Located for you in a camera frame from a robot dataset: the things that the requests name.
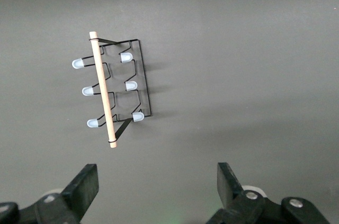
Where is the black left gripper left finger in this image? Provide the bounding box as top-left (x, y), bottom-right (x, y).
top-left (0, 164), bottom-right (100, 224)

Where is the black wire cup holder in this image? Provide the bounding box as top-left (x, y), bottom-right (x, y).
top-left (71, 31), bottom-right (154, 148)

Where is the dark grey table mat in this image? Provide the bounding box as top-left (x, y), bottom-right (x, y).
top-left (0, 0), bottom-right (339, 224)

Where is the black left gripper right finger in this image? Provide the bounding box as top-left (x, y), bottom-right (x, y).
top-left (206, 162), bottom-right (332, 224)

